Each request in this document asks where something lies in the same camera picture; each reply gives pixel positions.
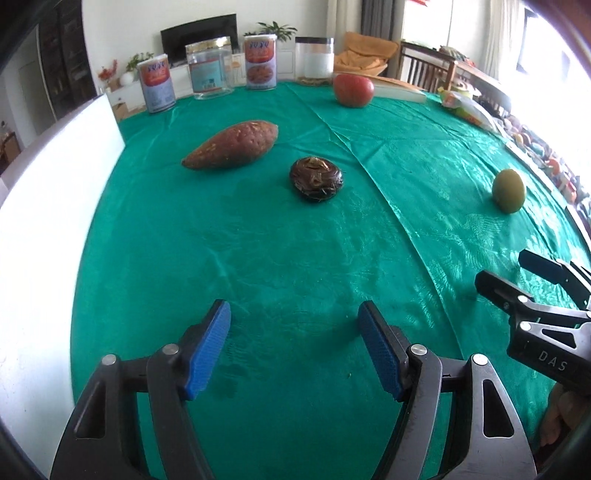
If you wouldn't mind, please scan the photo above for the clear glass jar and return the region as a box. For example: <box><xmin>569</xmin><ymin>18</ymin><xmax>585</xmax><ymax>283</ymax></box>
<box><xmin>185</xmin><ymin>37</ymin><xmax>235</xmax><ymax>100</ymax></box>

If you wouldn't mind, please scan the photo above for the red label tin can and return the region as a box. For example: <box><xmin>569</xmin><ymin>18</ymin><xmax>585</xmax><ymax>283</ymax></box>
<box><xmin>139</xmin><ymin>54</ymin><xmax>176</xmax><ymax>114</ymax></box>
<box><xmin>244</xmin><ymin>34</ymin><xmax>278</xmax><ymax>90</ymax></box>

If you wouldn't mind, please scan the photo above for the red apple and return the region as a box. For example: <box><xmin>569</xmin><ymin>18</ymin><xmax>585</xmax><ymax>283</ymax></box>
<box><xmin>333</xmin><ymin>72</ymin><xmax>375</xmax><ymax>109</ymax></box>

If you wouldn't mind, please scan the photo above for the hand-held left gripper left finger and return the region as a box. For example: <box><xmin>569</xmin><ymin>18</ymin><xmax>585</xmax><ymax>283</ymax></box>
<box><xmin>50</xmin><ymin>299</ymin><xmax>232</xmax><ymax>480</ymax></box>

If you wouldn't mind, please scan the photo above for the white book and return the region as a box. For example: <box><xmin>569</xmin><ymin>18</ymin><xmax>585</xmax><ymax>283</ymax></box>
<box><xmin>369</xmin><ymin>75</ymin><xmax>428</xmax><ymax>104</ymax></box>

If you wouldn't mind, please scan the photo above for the green mandarin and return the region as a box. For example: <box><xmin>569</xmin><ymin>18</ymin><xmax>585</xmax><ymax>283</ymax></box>
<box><xmin>492</xmin><ymin>168</ymin><xmax>527</xmax><ymax>214</ymax></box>

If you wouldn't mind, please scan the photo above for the dark brown water chestnut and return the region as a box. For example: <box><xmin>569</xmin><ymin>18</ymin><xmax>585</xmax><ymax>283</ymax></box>
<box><xmin>289</xmin><ymin>156</ymin><xmax>345</xmax><ymax>203</ymax></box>

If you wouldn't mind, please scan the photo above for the wooden chair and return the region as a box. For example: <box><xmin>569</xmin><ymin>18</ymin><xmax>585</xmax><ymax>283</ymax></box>
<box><xmin>399</xmin><ymin>41</ymin><xmax>513</xmax><ymax>116</ymax></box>

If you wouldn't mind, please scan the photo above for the large green potted plant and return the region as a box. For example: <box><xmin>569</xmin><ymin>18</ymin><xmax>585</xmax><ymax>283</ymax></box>
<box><xmin>256</xmin><ymin>21</ymin><xmax>298</xmax><ymax>44</ymax></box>

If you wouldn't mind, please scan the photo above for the white foam box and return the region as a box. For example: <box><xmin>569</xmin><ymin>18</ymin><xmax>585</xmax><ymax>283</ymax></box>
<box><xmin>0</xmin><ymin>92</ymin><xmax>126</xmax><ymax>480</ymax></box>

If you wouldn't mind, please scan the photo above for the grey curtain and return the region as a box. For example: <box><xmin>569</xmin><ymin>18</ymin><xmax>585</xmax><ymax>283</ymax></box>
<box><xmin>360</xmin><ymin>0</ymin><xmax>404</xmax><ymax>42</ymax></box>

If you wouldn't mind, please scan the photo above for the crumpled plastic bag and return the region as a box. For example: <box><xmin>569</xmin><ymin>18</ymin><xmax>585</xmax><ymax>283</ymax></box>
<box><xmin>438</xmin><ymin>90</ymin><xmax>499</xmax><ymax>134</ymax></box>

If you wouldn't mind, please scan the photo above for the person's right hand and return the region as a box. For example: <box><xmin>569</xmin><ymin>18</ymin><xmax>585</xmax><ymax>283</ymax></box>
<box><xmin>539</xmin><ymin>383</ymin><xmax>580</xmax><ymax>457</ymax></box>

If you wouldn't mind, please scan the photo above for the black television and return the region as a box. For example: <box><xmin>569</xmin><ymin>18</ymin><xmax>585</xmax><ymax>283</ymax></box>
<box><xmin>160</xmin><ymin>14</ymin><xmax>238</xmax><ymax>63</ymax></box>

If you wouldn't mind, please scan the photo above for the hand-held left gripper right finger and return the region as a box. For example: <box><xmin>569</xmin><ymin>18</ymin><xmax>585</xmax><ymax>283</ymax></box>
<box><xmin>358</xmin><ymin>300</ymin><xmax>539</xmax><ymax>480</ymax></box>

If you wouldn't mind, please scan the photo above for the leafy plant in white vase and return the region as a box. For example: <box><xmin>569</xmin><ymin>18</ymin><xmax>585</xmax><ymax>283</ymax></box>
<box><xmin>120</xmin><ymin>52</ymin><xmax>154</xmax><ymax>86</ymax></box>

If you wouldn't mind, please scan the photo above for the row of small toys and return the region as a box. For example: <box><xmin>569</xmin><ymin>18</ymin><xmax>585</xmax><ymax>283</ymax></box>
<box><xmin>501</xmin><ymin>115</ymin><xmax>591</xmax><ymax>204</ymax></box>

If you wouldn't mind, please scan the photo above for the orange lounge chair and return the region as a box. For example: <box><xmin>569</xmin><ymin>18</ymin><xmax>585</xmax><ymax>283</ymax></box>
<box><xmin>333</xmin><ymin>31</ymin><xmax>400</xmax><ymax>77</ymax></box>

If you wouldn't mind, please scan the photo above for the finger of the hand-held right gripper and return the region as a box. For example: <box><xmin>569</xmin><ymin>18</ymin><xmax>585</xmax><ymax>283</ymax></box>
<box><xmin>518</xmin><ymin>249</ymin><xmax>591</xmax><ymax>305</ymax></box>
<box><xmin>475</xmin><ymin>270</ymin><xmax>591</xmax><ymax>326</ymax></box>

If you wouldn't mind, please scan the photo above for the dark display cabinet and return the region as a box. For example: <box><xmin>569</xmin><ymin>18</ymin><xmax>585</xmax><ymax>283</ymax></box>
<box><xmin>39</xmin><ymin>0</ymin><xmax>100</xmax><ymax>121</ymax></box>

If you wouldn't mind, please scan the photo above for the white jar with black lid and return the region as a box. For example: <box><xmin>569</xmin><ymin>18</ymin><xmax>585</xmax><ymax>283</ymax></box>
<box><xmin>294</xmin><ymin>37</ymin><xmax>334</xmax><ymax>81</ymax></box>

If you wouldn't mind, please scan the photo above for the green tablecloth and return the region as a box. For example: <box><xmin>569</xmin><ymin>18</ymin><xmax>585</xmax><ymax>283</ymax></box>
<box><xmin>69</xmin><ymin>80</ymin><xmax>591</xmax><ymax>480</ymax></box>

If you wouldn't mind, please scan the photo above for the sweet potato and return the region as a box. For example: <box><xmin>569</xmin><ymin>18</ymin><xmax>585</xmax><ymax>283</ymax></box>
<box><xmin>181</xmin><ymin>120</ymin><xmax>280</xmax><ymax>171</ymax></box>

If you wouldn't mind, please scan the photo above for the red flower decoration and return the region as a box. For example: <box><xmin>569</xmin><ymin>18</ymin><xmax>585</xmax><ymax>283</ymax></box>
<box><xmin>98</xmin><ymin>59</ymin><xmax>118</xmax><ymax>89</ymax></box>

